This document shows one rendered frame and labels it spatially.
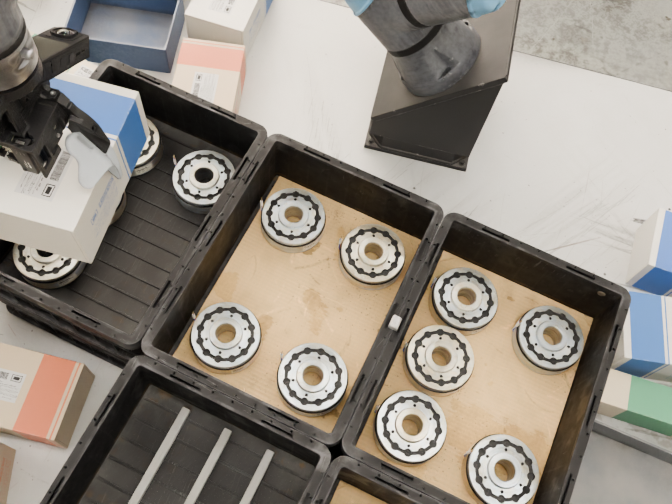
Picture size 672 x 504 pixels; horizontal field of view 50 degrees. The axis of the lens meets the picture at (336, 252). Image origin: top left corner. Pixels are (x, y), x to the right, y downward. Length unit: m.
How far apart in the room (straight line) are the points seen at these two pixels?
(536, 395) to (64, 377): 0.72
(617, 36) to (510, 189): 1.44
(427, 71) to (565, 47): 1.48
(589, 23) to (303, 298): 1.90
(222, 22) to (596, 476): 1.05
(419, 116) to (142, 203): 0.50
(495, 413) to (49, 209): 0.68
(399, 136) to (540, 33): 1.38
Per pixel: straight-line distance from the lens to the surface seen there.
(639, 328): 1.29
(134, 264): 1.16
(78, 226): 0.86
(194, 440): 1.07
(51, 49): 0.82
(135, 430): 1.08
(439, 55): 1.23
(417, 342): 1.09
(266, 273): 1.14
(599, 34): 2.77
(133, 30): 1.59
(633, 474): 1.32
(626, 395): 1.28
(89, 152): 0.85
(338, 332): 1.11
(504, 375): 1.14
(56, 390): 1.18
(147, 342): 1.01
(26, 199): 0.88
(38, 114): 0.80
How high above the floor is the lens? 1.88
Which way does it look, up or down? 65 degrees down
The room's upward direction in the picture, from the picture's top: 11 degrees clockwise
